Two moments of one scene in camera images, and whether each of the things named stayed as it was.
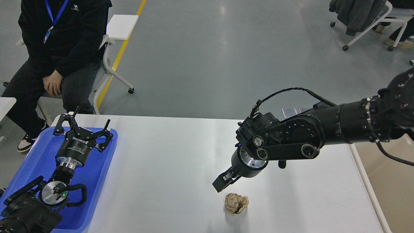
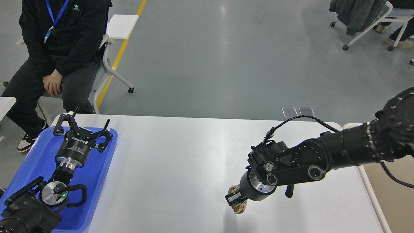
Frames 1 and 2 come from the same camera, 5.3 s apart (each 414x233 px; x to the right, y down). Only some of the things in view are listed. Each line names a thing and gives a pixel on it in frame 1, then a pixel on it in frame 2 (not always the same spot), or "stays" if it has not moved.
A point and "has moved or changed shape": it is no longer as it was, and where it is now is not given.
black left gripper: (75, 148) stays
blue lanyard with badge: (56, 20) stays
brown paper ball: (235, 204) has moved or changed shape
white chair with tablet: (119, 27) stays
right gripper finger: (225, 179) → (234, 198)
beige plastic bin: (393, 180) stays
